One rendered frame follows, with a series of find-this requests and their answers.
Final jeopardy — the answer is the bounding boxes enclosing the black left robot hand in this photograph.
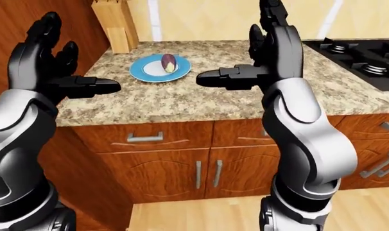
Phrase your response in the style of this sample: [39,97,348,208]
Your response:
[8,12,122,100]

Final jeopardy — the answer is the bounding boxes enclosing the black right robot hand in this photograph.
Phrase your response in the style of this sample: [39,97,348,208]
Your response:
[196,0,305,91]

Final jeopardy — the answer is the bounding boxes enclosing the wooden cabinet door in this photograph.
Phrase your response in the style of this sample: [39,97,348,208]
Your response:
[338,138,389,191]
[204,144,281,200]
[97,148,211,203]

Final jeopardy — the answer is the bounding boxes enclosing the wooden knife block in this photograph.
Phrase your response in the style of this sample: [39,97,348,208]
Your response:
[91,0,139,54]

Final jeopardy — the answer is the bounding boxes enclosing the blue white round plate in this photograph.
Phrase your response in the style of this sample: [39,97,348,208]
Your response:
[129,54,192,83]

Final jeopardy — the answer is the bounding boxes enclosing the silver vertical door handle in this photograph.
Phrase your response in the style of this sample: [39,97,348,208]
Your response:
[212,159,223,189]
[194,160,202,190]

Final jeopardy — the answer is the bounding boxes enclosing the purple eggplant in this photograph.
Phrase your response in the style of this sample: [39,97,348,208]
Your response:
[161,53,178,73]

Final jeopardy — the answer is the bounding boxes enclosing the wooden drawer front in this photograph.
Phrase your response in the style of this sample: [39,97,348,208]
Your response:
[73,121,214,153]
[329,113,389,142]
[211,117,277,147]

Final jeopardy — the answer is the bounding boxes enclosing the black gas stovetop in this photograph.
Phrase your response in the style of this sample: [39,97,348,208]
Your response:
[302,37,389,92]

